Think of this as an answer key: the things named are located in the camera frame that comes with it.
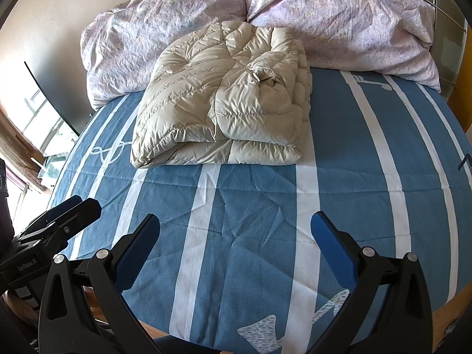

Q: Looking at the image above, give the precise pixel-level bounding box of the wooden wardrobe with glass door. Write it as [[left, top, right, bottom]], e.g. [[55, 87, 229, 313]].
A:
[[400, 0, 472, 133]]

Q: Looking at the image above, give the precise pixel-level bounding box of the black flat screen television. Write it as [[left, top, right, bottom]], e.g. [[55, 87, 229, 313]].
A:
[[24, 60, 81, 137]]

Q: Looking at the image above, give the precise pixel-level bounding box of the wooden television desk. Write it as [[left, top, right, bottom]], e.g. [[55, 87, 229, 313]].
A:
[[0, 111, 50, 194]]

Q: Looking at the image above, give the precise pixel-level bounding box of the cream quilted down jacket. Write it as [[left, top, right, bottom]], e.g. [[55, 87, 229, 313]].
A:
[[130, 20, 314, 170]]

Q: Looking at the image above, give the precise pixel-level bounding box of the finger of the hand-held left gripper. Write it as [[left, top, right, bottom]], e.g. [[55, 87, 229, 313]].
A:
[[44, 198, 102, 246], [45, 195, 84, 226]]

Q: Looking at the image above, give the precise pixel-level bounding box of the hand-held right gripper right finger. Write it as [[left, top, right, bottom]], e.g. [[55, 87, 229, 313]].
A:
[[310, 211, 434, 354]]

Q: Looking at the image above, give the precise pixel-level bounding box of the lilac floral pillow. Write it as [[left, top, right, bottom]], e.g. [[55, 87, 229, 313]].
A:
[[79, 0, 248, 109], [240, 0, 443, 93]]

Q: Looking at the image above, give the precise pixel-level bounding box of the blue white striped bed sheet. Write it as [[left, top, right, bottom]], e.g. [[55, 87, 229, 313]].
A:
[[46, 64, 471, 354]]

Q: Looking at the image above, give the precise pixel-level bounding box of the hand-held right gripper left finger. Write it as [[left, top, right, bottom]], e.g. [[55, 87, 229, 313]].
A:
[[38, 214, 163, 354]]

